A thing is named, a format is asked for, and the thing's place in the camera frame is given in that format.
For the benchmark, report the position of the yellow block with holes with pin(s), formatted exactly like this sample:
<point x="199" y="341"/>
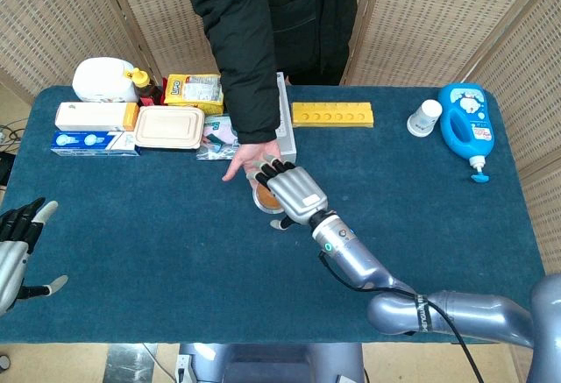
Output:
<point x="333" y="115"/>

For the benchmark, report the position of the white and orange box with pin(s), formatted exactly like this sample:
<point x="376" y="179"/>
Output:
<point x="94" y="116"/>

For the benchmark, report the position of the clear plastic packaged item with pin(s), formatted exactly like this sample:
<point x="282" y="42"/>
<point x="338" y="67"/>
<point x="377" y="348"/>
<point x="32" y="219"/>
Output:
<point x="217" y="139"/>

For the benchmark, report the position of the yellow snack package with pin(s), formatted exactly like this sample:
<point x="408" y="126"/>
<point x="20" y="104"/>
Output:
<point x="195" y="91"/>

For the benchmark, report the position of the white power strip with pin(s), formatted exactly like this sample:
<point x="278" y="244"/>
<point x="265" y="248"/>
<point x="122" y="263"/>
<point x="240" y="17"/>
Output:
<point x="182" y="367"/>

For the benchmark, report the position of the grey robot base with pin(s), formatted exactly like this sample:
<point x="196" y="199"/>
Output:
<point x="271" y="363"/>

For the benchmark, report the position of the grey flat box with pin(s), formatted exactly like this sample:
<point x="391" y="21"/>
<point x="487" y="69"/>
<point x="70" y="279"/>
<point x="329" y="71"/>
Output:
<point x="287" y="129"/>

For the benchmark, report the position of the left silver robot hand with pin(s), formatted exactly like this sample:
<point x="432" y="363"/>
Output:
<point x="15" y="243"/>

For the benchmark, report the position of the yellow capped honey bottle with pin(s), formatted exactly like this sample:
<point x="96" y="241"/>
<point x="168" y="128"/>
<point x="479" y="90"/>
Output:
<point x="144" y="85"/>

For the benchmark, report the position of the brown round item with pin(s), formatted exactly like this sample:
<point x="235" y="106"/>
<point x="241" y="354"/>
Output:
<point x="265" y="200"/>

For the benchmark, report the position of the blue detergent bottle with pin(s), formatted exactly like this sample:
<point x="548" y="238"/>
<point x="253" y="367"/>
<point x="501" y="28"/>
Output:
<point x="466" y="118"/>

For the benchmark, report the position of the blue table cloth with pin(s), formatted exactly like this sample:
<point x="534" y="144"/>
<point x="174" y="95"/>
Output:
<point x="175" y="247"/>

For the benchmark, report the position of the blue and white box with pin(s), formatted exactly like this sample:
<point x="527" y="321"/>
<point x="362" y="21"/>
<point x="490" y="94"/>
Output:
<point x="92" y="143"/>

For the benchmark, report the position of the woven folding screen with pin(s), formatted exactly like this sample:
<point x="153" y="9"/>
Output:
<point x="460" y="19"/>

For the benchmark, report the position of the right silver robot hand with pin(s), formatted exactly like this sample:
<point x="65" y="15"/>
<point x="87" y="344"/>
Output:
<point x="294" y="191"/>

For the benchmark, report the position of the beige lunch box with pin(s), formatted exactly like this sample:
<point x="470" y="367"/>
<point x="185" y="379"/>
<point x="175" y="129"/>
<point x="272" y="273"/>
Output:
<point x="169" y="127"/>

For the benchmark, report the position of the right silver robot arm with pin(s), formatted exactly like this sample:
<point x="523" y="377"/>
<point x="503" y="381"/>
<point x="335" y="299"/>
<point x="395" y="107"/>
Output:
<point x="421" y="295"/>

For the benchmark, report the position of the person in black jacket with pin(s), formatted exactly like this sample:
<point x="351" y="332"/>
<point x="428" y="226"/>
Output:
<point x="263" y="28"/>

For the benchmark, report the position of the person's bare hand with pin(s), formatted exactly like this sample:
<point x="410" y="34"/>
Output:
<point x="252" y="159"/>

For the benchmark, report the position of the white round container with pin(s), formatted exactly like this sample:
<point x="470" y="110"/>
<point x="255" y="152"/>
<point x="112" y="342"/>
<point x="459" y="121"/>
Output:
<point x="103" y="80"/>

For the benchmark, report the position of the white paper cup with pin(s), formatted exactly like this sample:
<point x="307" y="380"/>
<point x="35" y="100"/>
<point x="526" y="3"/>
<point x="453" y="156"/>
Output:
<point x="423" y="118"/>

